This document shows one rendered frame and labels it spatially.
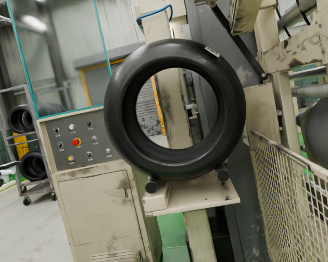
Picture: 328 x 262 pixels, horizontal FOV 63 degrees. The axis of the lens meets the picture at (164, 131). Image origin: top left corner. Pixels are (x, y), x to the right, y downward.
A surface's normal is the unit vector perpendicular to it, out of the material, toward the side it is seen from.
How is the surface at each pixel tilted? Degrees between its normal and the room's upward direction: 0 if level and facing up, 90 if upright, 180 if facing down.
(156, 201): 90
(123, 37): 90
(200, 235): 90
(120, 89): 84
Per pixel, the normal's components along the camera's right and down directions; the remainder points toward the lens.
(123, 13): -0.18, 0.14
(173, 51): -0.10, -0.05
